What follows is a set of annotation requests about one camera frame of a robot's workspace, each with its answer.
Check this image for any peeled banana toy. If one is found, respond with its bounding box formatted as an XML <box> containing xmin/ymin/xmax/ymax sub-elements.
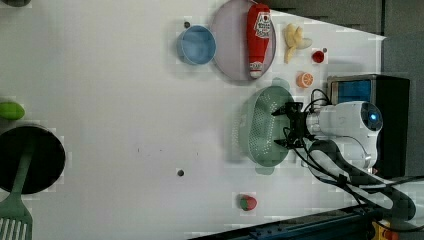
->
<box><xmin>284</xmin><ymin>24</ymin><xmax>313</xmax><ymax>64</ymax></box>

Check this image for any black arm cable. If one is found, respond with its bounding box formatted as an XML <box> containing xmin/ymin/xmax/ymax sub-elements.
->
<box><xmin>283</xmin><ymin>88</ymin><xmax>424</xmax><ymax>233</ymax></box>

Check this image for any green spatula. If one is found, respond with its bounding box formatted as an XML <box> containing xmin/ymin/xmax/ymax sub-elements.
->
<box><xmin>0</xmin><ymin>142</ymin><xmax>34</xmax><ymax>240</ymax></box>

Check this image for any red ketchup bottle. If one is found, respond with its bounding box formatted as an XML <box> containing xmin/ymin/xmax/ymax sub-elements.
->
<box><xmin>246</xmin><ymin>3</ymin><xmax>271</xmax><ymax>78</ymax></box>

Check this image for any black toaster oven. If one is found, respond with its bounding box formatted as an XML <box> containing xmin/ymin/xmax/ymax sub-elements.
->
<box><xmin>327</xmin><ymin>74</ymin><xmax>410</xmax><ymax>179</ymax></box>

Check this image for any green marker object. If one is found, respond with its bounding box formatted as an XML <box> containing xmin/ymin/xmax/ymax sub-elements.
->
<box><xmin>0</xmin><ymin>102</ymin><xmax>25</xmax><ymax>120</ymax></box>

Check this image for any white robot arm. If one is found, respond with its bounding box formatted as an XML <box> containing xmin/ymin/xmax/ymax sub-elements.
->
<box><xmin>273</xmin><ymin>101</ymin><xmax>423</xmax><ymax>231</ymax></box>

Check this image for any red strawberry toy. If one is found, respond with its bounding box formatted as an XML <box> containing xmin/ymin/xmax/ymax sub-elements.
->
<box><xmin>239</xmin><ymin>195</ymin><xmax>257</xmax><ymax>211</ymax></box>
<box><xmin>312</xmin><ymin>51</ymin><xmax>325</xmax><ymax>63</ymax></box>

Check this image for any black frying pan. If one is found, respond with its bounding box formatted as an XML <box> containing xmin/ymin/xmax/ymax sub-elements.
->
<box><xmin>0</xmin><ymin>126</ymin><xmax>66</xmax><ymax>195</ymax></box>

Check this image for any blue cup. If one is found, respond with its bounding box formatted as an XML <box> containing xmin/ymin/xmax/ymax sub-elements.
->
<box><xmin>176</xmin><ymin>25</ymin><xmax>217</xmax><ymax>65</ymax></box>

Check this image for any green oval strainer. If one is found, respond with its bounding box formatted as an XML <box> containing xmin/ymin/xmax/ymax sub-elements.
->
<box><xmin>238</xmin><ymin>86</ymin><xmax>293</xmax><ymax>168</ymax></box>

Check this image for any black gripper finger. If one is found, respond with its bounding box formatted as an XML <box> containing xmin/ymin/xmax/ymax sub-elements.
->
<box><xmin>272</xmin><ymin>106</ymin><xmax>287</xmax><ymax>116</ymax></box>
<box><xmin>275</xmin><ymin>139</ymin><xmax>294</xmax><ymax>149</ymax></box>

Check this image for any orange half toy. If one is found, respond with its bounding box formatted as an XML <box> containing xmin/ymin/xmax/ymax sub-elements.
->
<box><xmin>296</xmin><ymin>72</ymin><xmax>314</xmax><ymax>88</ymax></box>

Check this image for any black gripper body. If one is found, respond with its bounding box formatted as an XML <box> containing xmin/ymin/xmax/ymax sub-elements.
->
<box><xmin>284</xmin><ymin>102</ymin><xmax>312</xmax><ymax>149</ymax></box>

